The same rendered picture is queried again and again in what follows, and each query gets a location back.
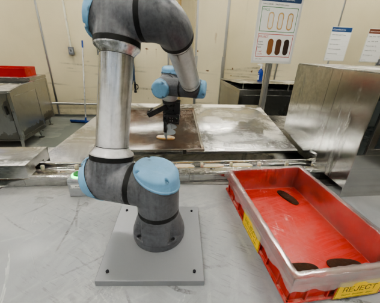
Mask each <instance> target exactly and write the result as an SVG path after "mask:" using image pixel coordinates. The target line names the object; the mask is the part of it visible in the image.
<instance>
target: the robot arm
mask: <svg viewBox="0 0 380 303"><path fill-rule="evenodd" d="M82 21H83V23H85V26H84V28H85V30H86V32H87V34H88V35H89V36H90V37H91V38H92V43H93V45H94V46H95V47H96V49H97V50H98V51H99V62H98V80H97V114H96V146H95V147H94V148H93V149H92V150H91V151H89V157H87V158H85V159H84V160H83V161H82V163H81V167H79V171H78V183H79V187H80V189H81V191H82V192H83V193H84V194H85V195H86V196H88V197H91V198H95V199H97V200H100V201H110V202H115V203H120V204H127V205H131V206H136V207H137V209H138V214H137V217H136V220H135V223H134V226H133V236H134V239H135V242H136V243H137V245H138V246H139V247H140V248H142V249H144V250H146V251H149V252H153V253H161V252H165V251H168V250H170V249H173V248H174V247H175V246H177V245H178V244H179V243H180V241H181V240H182V238H183V235H184V229H185V226H184V222H183V219H182V216H181V214H180V212H179V188H180V180H179V171H178V169H177V167H176V166H175V165H174V164H173V163H172V162H171V161H169V160H167V159H164V158H160V157H155V156H150V158H148V157H145V158H142V159H140V160H138V161H137V162H133V156H134V154H133V152H132V151H131V150H130V149H129V133H130V113H131V103H132V82H133V63H134V58H135V57H136V56H137V55H138V54H139V53H140V52H141V43H156V44H159V45H160V46H161V48H162V49H163V50H164V51H165V52H166V53H168V56H169V58H170V60H171V63H172V66H163V67H162V70H161V76H160V77H159V78H157V79H156V80H155V81H154V83H153V84H152V87H151V90H152V93H153V95H154V96H155V97H157V98H159V99H162V103H161V104H160V105H158V106H155V107H154V108H151V109H149V110H148V111H147V115H148V117H149V118H150V117H152V116H154V115H156V114H158V113H160V112H162V111H163V122H164V137H165V138H166V139H167V136H168V135H174V134H175V133H176V131H175V130H173V129H176V128H177V126H176V125H174V124H179V122H178V121H180V100H178V99H177V97H187V98H195V99H203V98H205V96H206V90H207V82H206V81H205V80H201V79H200V78H199V75H198V70H197V65H196V62H195V56H194V51H193V48H192V43H193V41H194V33H193V30H192V25H191V22H190V20H189V18H188V16H187V14H186V13H185V11H184V10H183V8H182V7H181V6H180V4H179V3H178V2H177V1H176V0H83V2H82Z"/></svg>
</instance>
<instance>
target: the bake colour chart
mask: <svg viewBox="0 0 380 303"><path fill-rule="evenodd" d="M303 3H304V0H259V8H258V13H257V21H256V29H255V34H254V42H253V50H252V55H251V63H276V64H290V63H291V59H292V54H293V49H294V45H295V40H296V35H297V31H298V26H299V21H300V17H301V12H302V6H303Z"/></svg>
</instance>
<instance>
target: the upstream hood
mask: <svg viewBox="0 0 380 303"><path fill-rule="evenodd" d="M41 161H44V162H46V161H51V160H50V157H49V153H48V147H0V178H29V177H30V176H31V175H32V174H33V173H34V172H35V171H36V169H35V166H37V165H38V164H39V163H40V162H41Z"/></svg>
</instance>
